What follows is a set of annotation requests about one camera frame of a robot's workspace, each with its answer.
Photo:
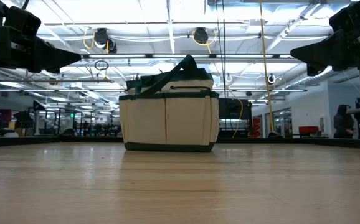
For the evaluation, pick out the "cream canvas bag green trim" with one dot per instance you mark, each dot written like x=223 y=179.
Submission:
x=167 y=124

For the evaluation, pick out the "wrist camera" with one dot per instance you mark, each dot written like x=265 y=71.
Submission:
x=348 y=17
x=22 y=21

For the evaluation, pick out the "magenta lit screen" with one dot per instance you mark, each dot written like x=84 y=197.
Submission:
x=0 y=114

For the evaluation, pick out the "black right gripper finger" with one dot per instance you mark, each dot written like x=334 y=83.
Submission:
x=323 y=51
x=313 y=70

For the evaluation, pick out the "black background monitor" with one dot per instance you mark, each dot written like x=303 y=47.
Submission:
x=234 y=109

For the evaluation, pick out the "red storage rack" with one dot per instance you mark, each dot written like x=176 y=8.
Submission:
x=257 y=127

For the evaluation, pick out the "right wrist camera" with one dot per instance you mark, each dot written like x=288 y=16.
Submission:
x=348 y=17

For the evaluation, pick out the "person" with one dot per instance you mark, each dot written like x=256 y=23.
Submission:
x=343 y=124

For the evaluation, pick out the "red storage bin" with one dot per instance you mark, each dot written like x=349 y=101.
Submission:
x=308 y=130

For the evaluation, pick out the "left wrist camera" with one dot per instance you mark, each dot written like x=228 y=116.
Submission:
x=22 y=21

